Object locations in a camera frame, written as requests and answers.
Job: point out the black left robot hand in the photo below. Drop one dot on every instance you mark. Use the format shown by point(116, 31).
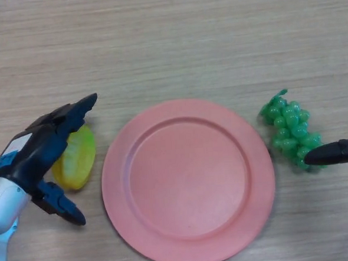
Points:
point(36, 150)

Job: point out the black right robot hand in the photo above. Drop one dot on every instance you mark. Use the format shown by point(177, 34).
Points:
point(332, 154)

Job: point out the yellow green plastic starfruit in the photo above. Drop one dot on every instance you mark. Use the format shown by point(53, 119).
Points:
point(78, 163)

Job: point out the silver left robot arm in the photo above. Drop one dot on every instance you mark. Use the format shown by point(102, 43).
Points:
point(1, 206)

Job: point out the pink round plate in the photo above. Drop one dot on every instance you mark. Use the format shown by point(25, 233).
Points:
point(189, 185)

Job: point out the green plastic grape bunch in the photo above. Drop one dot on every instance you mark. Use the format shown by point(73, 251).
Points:
point(288, 123)

